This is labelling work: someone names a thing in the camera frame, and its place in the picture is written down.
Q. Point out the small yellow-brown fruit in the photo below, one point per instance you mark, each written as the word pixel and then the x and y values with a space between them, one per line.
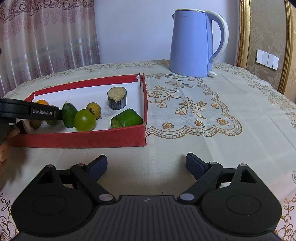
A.
pixel 95 109

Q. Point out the cream embroidered tablecloth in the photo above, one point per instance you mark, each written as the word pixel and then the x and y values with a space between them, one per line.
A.
pixel 230 118

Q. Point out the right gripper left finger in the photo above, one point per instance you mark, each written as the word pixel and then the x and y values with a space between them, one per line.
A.
pixel 77 185

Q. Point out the white wall switch panel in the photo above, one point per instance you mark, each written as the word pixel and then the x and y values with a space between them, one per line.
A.
pixel 267 59

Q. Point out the person's hand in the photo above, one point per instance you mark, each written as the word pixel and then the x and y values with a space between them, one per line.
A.
pixel 5 146

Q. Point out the green round fruit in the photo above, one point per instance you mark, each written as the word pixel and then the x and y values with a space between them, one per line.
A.
pixel 84 121
pixel 52 122

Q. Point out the blue electric kettle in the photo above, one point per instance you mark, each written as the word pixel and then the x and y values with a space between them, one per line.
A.
pixel 192 42

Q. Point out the pink patterned curtain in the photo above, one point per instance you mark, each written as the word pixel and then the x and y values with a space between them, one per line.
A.
pixel 39 38

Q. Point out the yellow-brown small pear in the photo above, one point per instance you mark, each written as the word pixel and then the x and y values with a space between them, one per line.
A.
pixel 35 124

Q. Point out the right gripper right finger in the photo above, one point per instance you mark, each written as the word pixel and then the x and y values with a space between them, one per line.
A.
pixel 216 184

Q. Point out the gold framed wall panel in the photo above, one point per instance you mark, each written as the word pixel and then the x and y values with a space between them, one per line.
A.
pixel 268 26

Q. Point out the orange tangerine in box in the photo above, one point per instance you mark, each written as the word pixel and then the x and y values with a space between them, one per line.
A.
pixel 43 102

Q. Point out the red shallow cardboard box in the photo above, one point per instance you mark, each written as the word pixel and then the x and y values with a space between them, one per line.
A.
pixel 108 112

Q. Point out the green cucumber piece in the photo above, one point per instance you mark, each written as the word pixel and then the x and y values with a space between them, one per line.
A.
pixel 68 112
pixel 127 118

